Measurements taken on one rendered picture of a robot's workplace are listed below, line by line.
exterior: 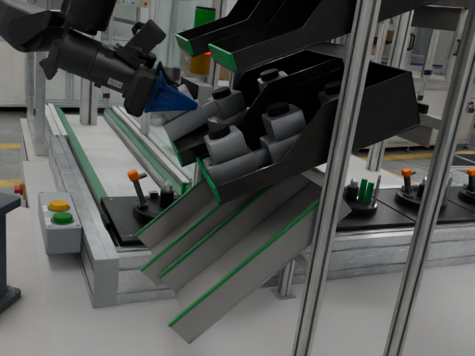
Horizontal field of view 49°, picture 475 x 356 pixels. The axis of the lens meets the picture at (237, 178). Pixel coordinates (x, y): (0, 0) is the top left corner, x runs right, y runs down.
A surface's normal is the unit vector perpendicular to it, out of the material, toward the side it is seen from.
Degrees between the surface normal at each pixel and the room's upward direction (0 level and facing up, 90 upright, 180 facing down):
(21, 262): 0
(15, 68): 90
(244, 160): 90
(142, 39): 91
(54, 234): 90
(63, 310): 0
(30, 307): 0
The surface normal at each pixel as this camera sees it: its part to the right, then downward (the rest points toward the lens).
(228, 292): 0.24, 0.33
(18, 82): 0.54, 0.32
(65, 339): 0.12, -0.95
